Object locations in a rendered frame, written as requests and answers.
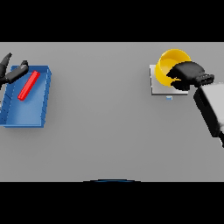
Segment blue tray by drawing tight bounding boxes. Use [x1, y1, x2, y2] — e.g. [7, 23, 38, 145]
[0, 65, 53, 129]

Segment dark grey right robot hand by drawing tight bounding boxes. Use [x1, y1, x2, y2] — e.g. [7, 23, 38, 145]
[165, 60, 215, 92]

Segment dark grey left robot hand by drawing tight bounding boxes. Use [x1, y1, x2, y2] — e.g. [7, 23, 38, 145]
[0, 52, 30, 89]

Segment red beaker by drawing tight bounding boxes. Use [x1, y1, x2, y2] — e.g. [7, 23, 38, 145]
[17, 70, 41, 102]

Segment yellow bowl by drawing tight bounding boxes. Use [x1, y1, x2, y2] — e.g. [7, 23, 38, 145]
[154, 48, 193, 88]

